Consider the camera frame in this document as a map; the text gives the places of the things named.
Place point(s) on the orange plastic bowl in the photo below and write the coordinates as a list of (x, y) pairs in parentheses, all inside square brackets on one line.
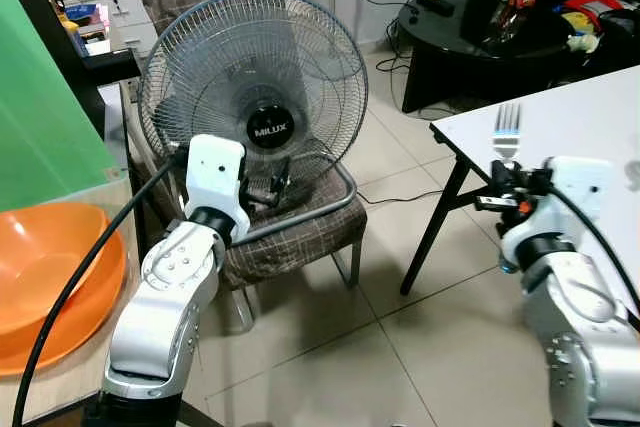
[(95, 322), (45, 257)]

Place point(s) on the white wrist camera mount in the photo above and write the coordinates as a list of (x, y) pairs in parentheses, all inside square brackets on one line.
[(580, 187), (215, 172)]

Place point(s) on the white and green object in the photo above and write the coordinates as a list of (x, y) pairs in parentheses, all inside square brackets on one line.
[(585, 42)]

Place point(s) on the white drawer cabinet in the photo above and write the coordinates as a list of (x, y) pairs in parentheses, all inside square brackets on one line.
[(130, 22)]

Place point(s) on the grey Milux electric fan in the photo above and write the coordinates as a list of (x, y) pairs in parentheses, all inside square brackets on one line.
[(270, 127)]

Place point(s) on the brown plaid chair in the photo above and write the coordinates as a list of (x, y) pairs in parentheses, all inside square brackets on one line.
[(295, 252)]

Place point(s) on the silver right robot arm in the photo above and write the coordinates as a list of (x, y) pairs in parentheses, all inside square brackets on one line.
[(575, 322)]

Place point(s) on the black table leg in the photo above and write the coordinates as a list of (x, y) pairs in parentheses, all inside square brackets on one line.
[(432, 227)]

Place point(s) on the small black device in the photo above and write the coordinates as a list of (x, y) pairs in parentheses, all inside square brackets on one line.
[(437, 4)]

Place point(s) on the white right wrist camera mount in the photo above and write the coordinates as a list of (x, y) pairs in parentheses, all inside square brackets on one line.
[(580, 187)]

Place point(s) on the yellow snack pack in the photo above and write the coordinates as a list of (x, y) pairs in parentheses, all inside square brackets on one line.
[(576, 21)]

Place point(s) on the black shelf unit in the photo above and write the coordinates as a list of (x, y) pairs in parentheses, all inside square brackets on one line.
[(85, 72)]

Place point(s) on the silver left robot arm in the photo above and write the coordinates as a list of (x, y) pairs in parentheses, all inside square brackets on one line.
[(165, 297)]

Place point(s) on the green board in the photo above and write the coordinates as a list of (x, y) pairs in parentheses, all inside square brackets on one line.
[(40, 117)]

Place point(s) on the black round table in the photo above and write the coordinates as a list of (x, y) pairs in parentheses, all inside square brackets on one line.
[(470, 67)]

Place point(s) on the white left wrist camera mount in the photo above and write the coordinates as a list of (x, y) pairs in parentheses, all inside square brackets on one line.
[(215, 172)]

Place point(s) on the red snack pack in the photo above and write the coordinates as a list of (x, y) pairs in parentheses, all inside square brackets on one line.
[(593, 0)]

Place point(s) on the dark bag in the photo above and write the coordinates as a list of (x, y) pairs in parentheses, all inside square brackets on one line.
[(622, 25)]

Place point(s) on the silver metal fork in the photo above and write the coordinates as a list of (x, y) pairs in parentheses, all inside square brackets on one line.
[(507, 142)]

